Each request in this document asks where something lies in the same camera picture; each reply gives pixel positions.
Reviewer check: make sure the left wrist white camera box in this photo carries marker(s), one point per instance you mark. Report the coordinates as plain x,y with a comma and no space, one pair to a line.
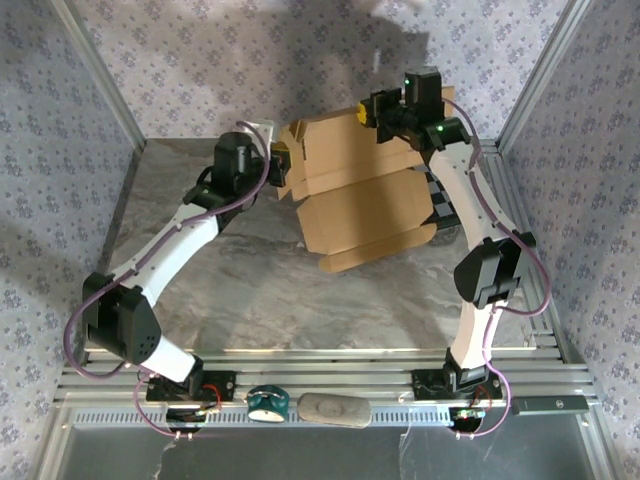
265,131

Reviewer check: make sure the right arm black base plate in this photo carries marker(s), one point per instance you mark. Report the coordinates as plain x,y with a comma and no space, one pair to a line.
425,387

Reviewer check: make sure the aluminium side rail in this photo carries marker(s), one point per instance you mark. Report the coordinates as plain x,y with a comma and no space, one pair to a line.
545,325

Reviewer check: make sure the aluminium corner post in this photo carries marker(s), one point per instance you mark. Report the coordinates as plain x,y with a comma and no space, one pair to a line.
540,75
107,85

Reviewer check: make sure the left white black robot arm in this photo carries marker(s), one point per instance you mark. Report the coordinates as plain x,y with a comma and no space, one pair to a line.
170,250

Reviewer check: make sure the aluminium rail frame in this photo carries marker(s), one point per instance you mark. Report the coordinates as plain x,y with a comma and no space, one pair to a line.
325,372

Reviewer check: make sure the grey oval stone pad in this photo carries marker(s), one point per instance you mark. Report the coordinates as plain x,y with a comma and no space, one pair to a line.
332,409

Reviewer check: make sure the brown cardboard box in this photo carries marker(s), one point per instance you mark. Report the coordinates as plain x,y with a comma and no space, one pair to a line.
360,210

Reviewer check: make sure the black rectangular bar device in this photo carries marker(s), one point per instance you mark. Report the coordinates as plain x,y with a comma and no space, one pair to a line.
550,405

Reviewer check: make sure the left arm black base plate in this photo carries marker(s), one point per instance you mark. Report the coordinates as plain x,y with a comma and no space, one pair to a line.
225,385

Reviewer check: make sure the black grey checkerboard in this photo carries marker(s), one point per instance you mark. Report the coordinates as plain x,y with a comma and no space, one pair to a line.
442,205

